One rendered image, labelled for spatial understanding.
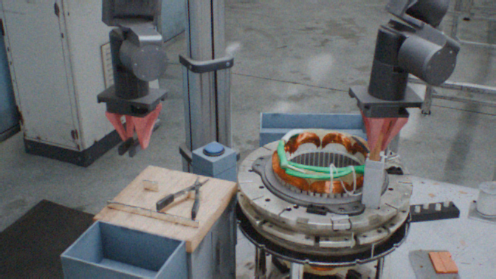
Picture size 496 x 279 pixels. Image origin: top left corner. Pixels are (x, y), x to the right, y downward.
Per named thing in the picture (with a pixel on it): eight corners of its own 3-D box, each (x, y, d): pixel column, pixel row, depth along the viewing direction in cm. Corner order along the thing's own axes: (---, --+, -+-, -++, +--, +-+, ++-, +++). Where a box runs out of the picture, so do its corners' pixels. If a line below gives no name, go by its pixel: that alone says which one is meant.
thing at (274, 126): (355, 214, 157) (364, 114, 144) (361, 239, 147) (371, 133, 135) (259, 212, 158) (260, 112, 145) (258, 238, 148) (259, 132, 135)
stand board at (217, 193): (192, 253, 101) (191, 241, 100) (94, 229, 107) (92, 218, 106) (237, 193, 117) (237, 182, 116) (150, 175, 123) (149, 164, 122)
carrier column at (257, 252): (263, 284, 130) (265, 201, 120) (252, 282, 130) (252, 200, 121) (267, 277, 132) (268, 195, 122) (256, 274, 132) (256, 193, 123)
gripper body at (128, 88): (150, 114, 98) (147, 71, 94) (96, 106, 101) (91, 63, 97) (169, 100, 103) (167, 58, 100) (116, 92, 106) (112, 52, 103)
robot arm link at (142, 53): (154, -13, 98) (102, -15, 94) (184, 1, 89) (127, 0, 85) (150, 59, 102) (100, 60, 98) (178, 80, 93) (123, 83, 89)
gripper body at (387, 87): (422, 113, 94) (432, 68, 90) (359, 114, 92) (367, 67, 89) (406, 96, 99) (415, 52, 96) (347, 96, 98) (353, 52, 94)
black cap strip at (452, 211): (458, 218, 155) (460, 210, 154) (404, 224, 153) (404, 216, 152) (450, 207, 160) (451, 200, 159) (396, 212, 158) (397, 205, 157)
